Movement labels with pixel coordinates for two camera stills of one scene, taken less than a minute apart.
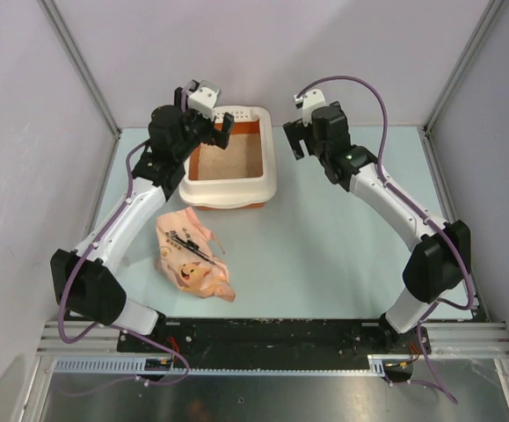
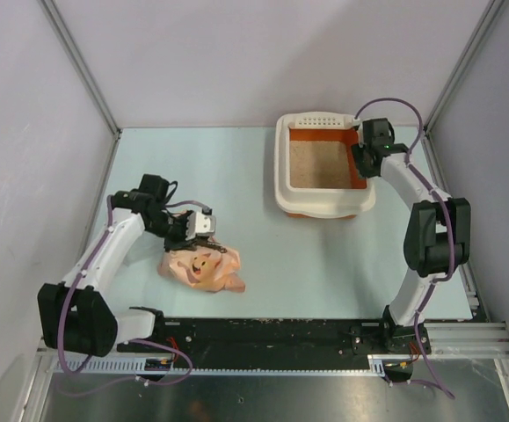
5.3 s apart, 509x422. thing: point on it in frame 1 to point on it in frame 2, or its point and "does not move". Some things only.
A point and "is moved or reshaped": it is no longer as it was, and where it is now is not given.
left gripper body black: (192, 122) to (175, 231)
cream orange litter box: (243, 175) to (316, 173)
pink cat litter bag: (184, 265) is moved or reshaped
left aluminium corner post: (82, 67) does not move
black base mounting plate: (272, 339) does not move
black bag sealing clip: (191, 247) to (204, 241)
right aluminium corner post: (425, 134) does not move
